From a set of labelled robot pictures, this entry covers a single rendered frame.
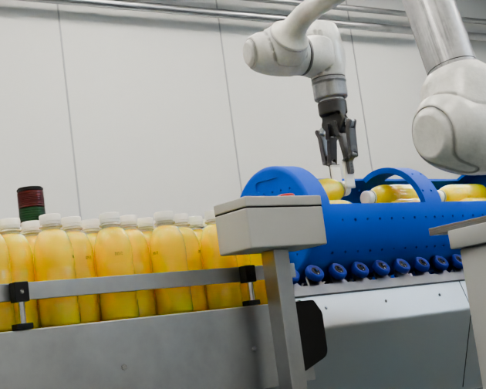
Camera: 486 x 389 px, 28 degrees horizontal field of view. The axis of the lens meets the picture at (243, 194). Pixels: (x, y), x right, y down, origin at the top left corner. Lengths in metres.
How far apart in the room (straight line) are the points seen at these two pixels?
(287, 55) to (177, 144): 3.76
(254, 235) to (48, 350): 0.44
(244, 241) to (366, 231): 0.57
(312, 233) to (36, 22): 4.21
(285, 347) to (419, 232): 0.71
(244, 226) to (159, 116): 4.32
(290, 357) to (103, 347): 0.37
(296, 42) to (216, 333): 0.85
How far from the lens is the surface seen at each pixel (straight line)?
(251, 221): 1.82
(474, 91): 1.87
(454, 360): 2.57
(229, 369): 1.89
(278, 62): 2.42
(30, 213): 2.34
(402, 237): 2.43
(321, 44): 2.51
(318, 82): 2.52
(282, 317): 1.88
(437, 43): 1.95
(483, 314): 2.01
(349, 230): 2.29
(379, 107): 7.22
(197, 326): 1.85
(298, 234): 1.90
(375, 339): 2.32
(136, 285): 1.81
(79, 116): 5.88
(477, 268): 2.01
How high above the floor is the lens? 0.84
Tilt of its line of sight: 8 degrees up
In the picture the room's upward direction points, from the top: 8 degrees counter-clockwise
